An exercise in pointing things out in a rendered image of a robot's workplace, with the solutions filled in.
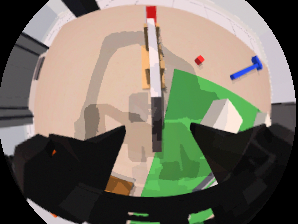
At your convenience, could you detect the green flat mat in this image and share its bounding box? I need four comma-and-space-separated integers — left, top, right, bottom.
141, 68, 262, 197

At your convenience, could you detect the cream block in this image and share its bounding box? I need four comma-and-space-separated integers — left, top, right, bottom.
201, 97, 243, 133
253, 113, 271, 128

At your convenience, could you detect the blue golf putter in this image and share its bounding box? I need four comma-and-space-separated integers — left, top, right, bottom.
230, 56, 263, 80

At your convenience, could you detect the orange-brown wooden mallet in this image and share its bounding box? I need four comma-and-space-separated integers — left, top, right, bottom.
105, 175, 133, 196

